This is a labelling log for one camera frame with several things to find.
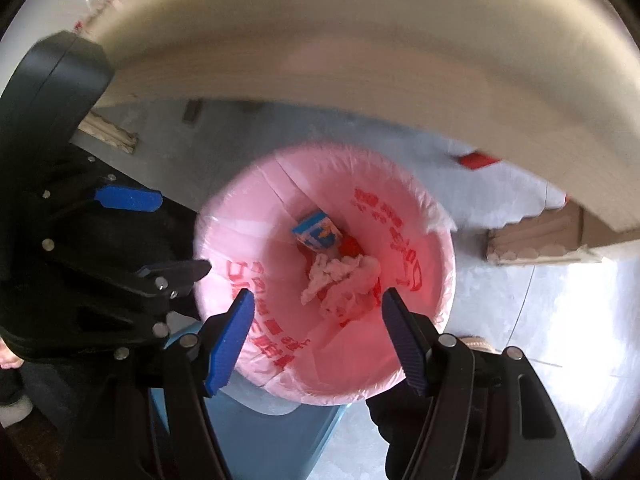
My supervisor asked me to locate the white tissue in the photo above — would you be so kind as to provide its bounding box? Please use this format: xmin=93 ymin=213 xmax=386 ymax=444
xmin=300 ymin=254 xmax=382 ymax=325

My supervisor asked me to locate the blue cloud medicine box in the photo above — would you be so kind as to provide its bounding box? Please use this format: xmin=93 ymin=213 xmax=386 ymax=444
xmin=292 ymin=210 xmax=343 ymax=252

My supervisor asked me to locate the cream coffee table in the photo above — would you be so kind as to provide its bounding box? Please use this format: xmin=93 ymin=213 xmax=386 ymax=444
xmin=80 ymin=0 xmax=639 ymax=264

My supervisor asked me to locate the red plastic stool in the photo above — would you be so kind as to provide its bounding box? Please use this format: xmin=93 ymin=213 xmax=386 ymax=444
xmin=457 ymin=151 xmax=500 ymax=170

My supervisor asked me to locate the red small box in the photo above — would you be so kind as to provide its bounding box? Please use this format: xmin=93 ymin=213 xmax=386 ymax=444
xmin=338 ymin=234 xmax=364 ymax=258

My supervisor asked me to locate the person's left hand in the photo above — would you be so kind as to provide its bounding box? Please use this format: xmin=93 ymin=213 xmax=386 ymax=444
xmin=0 ymin=339 xmax=24 ymax=370

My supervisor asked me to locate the pink lined trash bin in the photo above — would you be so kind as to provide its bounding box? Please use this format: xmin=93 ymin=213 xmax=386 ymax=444
xmin=194 ymin=144 xmax=456 ymax=405

